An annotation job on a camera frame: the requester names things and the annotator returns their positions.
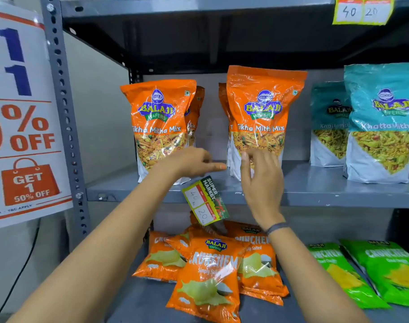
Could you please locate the black cable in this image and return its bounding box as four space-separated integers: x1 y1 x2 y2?
0 218 41 323

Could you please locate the black wristband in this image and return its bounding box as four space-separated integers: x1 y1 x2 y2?
266 222 290 236

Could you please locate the orange chips packet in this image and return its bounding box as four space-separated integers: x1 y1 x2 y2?
165 236 243 323
223 220 290 298
132 231 188 284
239 286 284 306
165 211 229 263

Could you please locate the orange snack mix bag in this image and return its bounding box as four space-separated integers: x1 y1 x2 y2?
184 86 205 148
226 65 308 182
120 79 197 185

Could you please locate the green yellow price tag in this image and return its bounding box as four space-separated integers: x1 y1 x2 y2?
332 0 395 26
181 175 231 227

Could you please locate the person's right forearm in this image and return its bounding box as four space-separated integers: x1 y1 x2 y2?
267 227 372 323

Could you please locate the white orange promo poster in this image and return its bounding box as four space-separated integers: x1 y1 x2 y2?
0 8 74 231

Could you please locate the grey metal shelves rack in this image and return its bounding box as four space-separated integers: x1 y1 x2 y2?
39 0 409 323

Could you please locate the person's left hand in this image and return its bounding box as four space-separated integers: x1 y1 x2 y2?
150 146 227 189

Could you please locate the person's left forearm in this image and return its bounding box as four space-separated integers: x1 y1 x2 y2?
7 168 179 323

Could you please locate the person's right hand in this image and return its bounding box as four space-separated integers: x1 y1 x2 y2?
240 149 286 231

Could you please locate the teal snack mix bag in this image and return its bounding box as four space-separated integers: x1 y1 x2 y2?
309 80 352 168
342 62 409 184

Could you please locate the green chips packet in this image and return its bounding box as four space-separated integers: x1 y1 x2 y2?
307 242 391 310
339 239 409 309

